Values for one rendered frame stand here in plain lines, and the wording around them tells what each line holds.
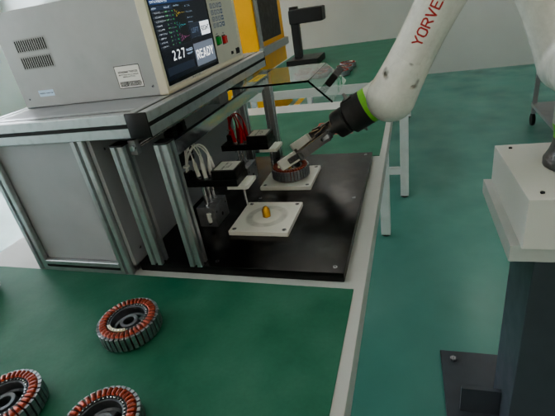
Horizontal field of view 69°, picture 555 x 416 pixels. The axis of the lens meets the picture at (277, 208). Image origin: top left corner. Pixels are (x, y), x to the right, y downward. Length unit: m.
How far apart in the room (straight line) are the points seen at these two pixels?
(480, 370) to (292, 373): 1.09
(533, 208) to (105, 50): 0.89
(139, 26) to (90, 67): 0.16
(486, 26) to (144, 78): 5.61
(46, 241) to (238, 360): 0.61
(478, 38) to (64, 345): 5.93
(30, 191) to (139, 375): 0.52
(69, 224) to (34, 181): 0.12
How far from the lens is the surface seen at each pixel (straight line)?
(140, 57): 0.91
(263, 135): 1.16
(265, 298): 0.81
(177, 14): 0.98
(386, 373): 1.64
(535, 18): 1.11
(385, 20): 6.18
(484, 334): 1.82
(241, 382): 0.68
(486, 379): 1.65
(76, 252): 1.09
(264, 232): 0.95
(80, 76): 1.01
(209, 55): 1.08
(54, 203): 1.04
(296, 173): 1.17
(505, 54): 6.34
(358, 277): 0.83
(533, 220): 0.91
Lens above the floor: 1.26
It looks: 27 degrees down
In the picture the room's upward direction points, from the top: 10 degrees counter-clockwise
